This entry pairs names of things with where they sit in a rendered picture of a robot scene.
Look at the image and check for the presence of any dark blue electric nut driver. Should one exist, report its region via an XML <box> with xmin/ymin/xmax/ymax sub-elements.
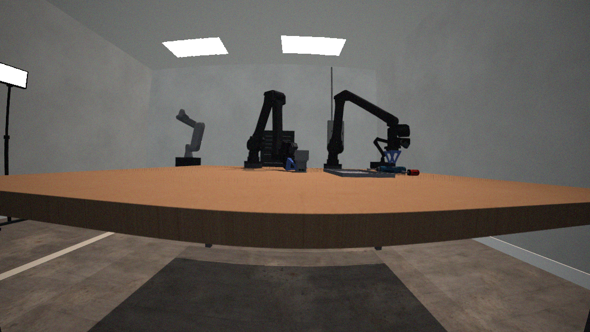
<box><xmin>367</xmin><ymin>166</ymin><xmax>406</xmax><ymax>174</ymax></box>

